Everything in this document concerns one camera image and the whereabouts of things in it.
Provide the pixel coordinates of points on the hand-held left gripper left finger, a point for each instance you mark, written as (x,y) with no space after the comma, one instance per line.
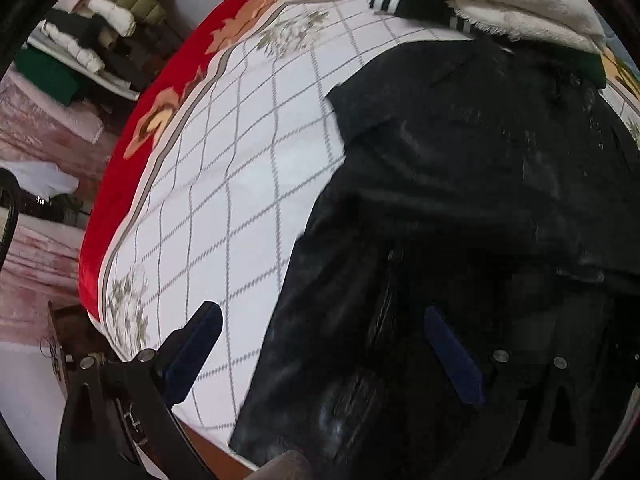
(192,345)

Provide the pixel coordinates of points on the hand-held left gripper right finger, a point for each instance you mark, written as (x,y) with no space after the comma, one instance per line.
(452,355)

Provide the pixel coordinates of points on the black coat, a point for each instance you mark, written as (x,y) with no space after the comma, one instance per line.
(450,200)

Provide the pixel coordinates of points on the pile of folded clothes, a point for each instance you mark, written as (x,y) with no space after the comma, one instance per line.
(95,35)

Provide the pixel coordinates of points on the white checked floral bed sheet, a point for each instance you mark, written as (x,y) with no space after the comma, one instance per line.
(225,160)

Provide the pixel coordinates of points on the white cloth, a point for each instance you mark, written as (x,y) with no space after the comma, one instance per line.
(42,177)

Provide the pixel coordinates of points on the black curved bar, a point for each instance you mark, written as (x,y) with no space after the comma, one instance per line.
(7,215)

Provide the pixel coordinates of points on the pink plush blanket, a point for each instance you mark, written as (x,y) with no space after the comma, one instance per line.
(45,160)

